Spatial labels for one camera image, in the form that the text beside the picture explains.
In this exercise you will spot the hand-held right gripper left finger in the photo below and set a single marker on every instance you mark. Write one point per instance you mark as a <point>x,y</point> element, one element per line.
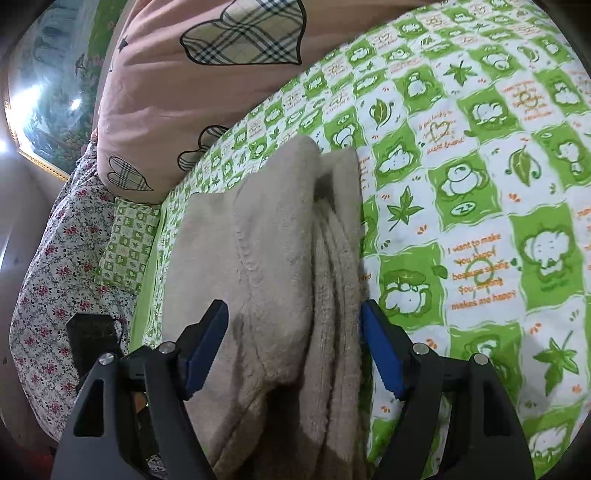
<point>205,350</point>

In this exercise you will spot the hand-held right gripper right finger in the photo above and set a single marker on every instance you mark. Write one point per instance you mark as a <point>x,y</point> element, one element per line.
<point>383,350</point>

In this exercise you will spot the beige knit sweater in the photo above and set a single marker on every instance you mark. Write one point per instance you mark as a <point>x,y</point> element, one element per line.
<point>277,258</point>

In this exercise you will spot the black box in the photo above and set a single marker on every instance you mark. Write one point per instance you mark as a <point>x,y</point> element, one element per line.
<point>92,337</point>

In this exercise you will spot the green checked pillow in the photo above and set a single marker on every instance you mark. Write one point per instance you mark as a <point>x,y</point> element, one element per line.
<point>129,244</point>

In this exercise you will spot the floral bed cover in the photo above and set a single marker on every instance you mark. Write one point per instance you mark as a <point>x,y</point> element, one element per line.
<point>51,277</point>

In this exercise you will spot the green checked bed sheet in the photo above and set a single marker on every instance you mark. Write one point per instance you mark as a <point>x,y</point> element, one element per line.
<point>485,184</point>

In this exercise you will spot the pink quilt with plaid hearts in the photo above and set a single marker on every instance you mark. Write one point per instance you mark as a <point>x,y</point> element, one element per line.
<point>184,92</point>

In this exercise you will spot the framed landscape painting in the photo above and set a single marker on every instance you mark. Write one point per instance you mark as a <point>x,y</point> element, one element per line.
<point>51,83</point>

